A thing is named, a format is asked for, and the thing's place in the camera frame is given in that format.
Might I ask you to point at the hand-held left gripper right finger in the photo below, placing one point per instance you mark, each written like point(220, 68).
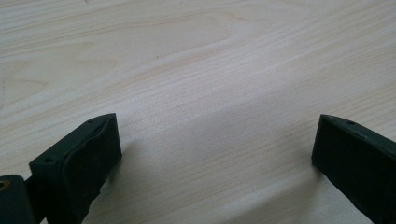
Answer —
point(358, 161)

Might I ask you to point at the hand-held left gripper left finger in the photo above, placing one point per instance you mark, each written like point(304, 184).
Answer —
point(77, 168)

